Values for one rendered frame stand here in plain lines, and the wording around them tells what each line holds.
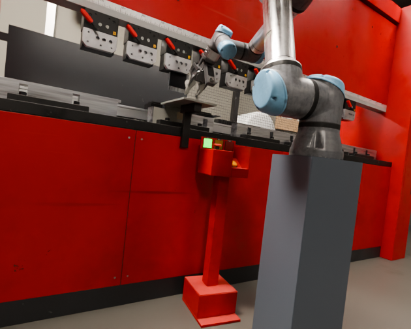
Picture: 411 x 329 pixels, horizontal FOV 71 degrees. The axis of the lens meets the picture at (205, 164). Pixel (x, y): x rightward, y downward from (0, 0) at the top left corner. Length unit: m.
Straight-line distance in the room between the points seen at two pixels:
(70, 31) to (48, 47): 2.10
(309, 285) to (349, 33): 2.23
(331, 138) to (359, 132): 2.44
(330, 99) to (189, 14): 1.07
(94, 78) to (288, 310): 1.68
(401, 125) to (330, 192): 2.34
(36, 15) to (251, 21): 2.82
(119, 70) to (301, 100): 1.47
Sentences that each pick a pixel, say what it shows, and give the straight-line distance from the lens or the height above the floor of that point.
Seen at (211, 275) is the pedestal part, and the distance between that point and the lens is 1.49.
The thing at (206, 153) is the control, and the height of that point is 0.76.
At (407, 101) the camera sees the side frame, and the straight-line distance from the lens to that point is 3.16.
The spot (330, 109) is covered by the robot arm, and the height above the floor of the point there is 0.91.
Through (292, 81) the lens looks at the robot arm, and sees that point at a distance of 0.81.
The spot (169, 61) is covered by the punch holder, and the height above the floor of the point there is 1.22.
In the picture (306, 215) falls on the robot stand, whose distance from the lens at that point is 0.80.
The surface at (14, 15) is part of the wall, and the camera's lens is 4.21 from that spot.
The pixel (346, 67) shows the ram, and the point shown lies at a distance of 2.69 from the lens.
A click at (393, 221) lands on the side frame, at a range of 3.11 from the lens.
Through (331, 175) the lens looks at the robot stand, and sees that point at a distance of 0.83.
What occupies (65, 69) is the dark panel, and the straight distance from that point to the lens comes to 2.00.
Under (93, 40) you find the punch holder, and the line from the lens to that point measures 1.49.
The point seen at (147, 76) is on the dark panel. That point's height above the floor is 1.25.
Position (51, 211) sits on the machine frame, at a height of 0.45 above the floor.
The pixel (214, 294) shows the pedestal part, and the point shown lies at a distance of 1.45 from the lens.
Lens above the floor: 0.75
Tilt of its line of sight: 2 degrees down
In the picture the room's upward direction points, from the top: 6 degrees clockwise
